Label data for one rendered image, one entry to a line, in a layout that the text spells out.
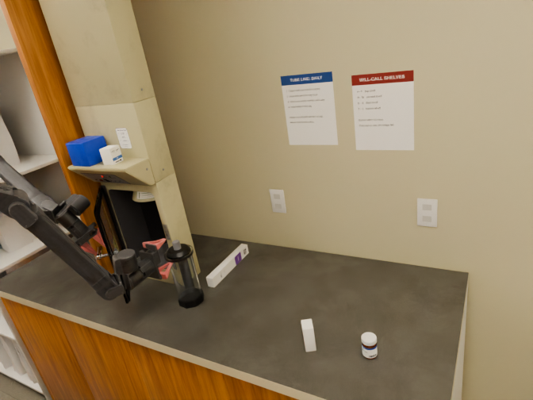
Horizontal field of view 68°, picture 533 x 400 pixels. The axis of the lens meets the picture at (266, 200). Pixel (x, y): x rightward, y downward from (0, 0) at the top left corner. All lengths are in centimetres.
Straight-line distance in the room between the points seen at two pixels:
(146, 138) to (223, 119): 42
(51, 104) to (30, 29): 26
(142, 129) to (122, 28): 33
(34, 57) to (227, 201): 97
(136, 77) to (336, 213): 94
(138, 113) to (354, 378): 110
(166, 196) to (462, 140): 108
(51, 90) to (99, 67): 26
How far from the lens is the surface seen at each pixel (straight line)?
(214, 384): 153
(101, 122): 164
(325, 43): 152
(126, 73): 148
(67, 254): 128
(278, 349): 136
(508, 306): 179
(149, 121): 153
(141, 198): 168
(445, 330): 142
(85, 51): 160
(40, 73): 174
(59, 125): 176
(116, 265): 134
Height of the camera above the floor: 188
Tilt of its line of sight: 23 degrees down
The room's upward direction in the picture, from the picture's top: 9 degrees counter-clockwise
